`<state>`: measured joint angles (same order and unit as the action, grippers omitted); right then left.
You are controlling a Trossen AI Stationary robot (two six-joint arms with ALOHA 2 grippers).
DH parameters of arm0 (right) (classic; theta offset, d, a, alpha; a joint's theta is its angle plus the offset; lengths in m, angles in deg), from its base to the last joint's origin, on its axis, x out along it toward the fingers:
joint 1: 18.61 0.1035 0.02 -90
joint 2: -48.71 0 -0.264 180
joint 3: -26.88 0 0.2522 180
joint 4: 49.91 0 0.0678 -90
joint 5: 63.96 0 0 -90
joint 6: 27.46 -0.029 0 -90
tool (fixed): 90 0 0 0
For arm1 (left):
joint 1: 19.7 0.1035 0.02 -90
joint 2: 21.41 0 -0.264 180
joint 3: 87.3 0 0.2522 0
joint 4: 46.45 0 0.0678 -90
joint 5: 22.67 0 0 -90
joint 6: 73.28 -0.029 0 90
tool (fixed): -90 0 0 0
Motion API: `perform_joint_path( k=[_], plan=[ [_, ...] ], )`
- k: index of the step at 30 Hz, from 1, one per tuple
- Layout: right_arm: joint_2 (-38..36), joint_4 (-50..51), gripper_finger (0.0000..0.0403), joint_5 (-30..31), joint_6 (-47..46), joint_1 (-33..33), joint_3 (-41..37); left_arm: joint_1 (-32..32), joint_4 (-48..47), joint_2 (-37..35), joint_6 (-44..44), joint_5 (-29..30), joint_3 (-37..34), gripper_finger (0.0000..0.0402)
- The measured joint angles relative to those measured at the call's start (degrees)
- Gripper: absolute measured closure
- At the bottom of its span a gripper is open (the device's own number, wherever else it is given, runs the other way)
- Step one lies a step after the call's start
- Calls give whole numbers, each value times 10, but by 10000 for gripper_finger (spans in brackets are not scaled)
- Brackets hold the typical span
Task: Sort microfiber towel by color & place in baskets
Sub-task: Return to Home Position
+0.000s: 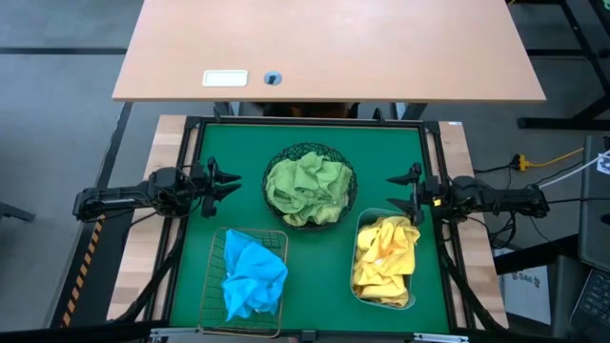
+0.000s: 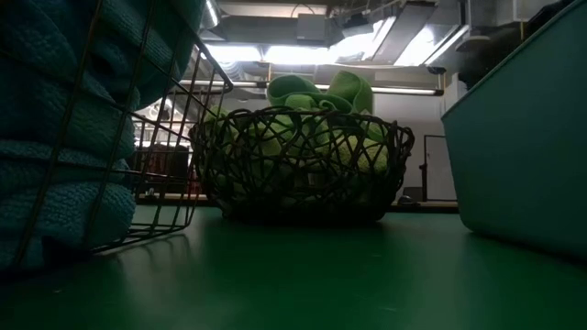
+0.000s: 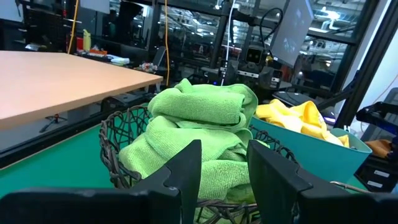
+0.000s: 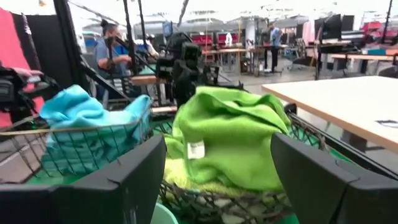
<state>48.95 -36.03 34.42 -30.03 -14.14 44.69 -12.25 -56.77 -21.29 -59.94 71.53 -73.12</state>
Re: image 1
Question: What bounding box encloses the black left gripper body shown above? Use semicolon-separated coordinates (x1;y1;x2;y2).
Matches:
188;156;221;219

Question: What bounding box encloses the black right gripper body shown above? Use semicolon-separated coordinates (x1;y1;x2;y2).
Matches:
410;161;452;228

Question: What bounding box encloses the yellow microfiber towel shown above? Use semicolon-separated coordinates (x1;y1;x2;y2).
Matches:
356;215;421;277
351;266;412;309

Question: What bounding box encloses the blue microfiber towel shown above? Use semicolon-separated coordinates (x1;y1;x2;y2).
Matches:
220;228;290;323

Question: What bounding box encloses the gold rectangular wire basket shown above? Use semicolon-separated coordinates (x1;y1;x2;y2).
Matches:
197;226;290;339

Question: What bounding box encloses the teal plastic bin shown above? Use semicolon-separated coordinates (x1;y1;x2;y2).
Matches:
349;207;419;312

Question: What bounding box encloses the black desk leg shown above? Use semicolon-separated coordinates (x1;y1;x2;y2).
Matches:
213;101;239;118
394;102;429;120

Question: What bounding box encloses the white rectangular desk plate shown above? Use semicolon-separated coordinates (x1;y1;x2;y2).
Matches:
202;69;250;89

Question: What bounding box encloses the black hazard-striped panel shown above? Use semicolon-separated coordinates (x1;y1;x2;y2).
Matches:
50;189;139;330

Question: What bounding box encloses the black metal desk base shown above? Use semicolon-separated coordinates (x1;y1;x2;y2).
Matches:
505;0;610;131

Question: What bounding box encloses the white cardboard box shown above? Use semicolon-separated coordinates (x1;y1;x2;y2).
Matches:
497;263;554;327

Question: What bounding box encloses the beige wooden desk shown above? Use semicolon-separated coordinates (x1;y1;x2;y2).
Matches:
112;0;548;105

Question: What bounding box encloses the grey laptop computer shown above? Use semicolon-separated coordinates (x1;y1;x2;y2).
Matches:
569;134;610;343

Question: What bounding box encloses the black chair leg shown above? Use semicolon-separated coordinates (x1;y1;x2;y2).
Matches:
0;200;38;224

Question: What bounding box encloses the black round wire basket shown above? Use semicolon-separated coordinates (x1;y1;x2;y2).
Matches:
261;141;359;232

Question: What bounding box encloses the yellow cable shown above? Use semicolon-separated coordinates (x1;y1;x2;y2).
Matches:
518;147;585;172

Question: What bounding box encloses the silver aluminium rail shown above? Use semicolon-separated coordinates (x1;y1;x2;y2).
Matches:
150;327;471;343

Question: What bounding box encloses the black floor cable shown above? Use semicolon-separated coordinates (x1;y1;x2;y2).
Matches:
476;194;610;249

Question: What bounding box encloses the white cable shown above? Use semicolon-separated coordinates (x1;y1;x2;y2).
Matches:
538;151;610;191

